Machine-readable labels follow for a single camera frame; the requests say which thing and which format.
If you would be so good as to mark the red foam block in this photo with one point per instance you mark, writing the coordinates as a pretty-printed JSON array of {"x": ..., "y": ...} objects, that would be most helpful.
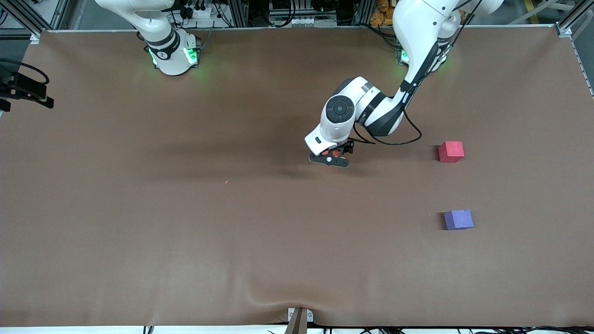
[{"x": 451, "y": 152}]

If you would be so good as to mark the purple foam block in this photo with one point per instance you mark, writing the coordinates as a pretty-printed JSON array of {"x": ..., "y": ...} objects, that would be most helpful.
[{"x": 459, "y": 220}]

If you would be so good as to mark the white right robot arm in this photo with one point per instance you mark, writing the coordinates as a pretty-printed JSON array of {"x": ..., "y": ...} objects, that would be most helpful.
[{"x": 167, "y": 51}]

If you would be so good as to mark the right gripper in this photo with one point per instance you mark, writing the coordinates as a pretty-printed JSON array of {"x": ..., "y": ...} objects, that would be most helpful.
[{"x": 22, "y": 86}]

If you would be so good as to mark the aluminium frame corner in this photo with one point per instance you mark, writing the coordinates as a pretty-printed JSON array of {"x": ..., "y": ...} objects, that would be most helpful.
[
  {"x": 562, "y": 30},
  {"x": 35, "y": 36}
]

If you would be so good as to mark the silver table edge rail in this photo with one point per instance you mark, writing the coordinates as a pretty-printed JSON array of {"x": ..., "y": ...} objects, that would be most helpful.
[{"x": 278, "y": 28}]

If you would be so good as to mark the brown narrow post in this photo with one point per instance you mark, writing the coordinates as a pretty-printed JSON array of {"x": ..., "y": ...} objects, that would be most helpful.
[{"x": 298, "y": 324}]

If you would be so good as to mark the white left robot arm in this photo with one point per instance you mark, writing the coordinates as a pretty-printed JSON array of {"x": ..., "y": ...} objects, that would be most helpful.
[{"x": 417, "y": 28}]

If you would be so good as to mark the brown table mat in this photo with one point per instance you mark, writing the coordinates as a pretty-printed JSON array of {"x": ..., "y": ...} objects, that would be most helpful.
[{"x": 278, "y": 232}]

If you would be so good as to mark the orange foam block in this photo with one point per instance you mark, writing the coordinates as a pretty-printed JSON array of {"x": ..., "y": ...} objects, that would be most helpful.
[{"x": 335, "y": 152}]

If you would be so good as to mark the pile of orange objects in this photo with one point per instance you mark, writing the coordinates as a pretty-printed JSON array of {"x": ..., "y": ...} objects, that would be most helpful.
[{"x": 383, "y": 14}]

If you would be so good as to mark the white connector strip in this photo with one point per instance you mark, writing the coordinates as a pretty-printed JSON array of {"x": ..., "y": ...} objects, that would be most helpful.
[{"x": 301, "y": 21}]

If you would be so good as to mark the small metal bracket plate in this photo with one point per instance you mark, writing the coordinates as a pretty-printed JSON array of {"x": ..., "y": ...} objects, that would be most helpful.
[{"x": 291, "y": 315}]

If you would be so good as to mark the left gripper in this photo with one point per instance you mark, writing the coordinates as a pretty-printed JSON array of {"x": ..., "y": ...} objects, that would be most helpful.
[{"x": 347, "y": 147}]

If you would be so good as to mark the white power strip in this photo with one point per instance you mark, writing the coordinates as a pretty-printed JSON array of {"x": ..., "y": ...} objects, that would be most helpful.
[{"x": 199, "y": 11}]

